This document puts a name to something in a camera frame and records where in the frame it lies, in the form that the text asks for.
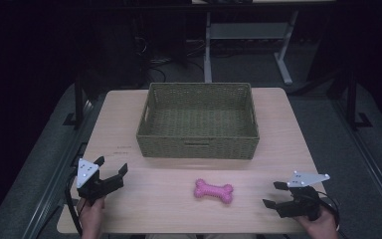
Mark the green woven basket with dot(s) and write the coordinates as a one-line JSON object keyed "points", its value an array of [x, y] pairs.
{"points": [[197, 122]]}

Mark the person's left hand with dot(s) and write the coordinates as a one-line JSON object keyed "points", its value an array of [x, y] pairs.
{"points": [[92, 215]]}

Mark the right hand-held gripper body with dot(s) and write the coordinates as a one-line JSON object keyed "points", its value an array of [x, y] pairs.
{"points": [[303, 204]]}

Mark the person's right hand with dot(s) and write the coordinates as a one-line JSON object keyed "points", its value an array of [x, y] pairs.
{"points": [[325, 227]]}

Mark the grey metal desk frame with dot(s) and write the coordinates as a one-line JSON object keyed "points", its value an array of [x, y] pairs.
{"points": [[248, 30]]}

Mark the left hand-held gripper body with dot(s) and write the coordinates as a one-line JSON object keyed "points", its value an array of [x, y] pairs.
{"points": [[91, 189]]}

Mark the pink bone-shaped dog toy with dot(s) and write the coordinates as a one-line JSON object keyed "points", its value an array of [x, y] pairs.
{"points": [[214, 191]]}

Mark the grey metal floor rail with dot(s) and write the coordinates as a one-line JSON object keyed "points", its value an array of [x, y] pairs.
{"points": [[371, 159], [58, 172]]}

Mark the black metal post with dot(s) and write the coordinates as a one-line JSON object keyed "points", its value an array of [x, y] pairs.
{"points": [[352, 99], [78, 99]]}

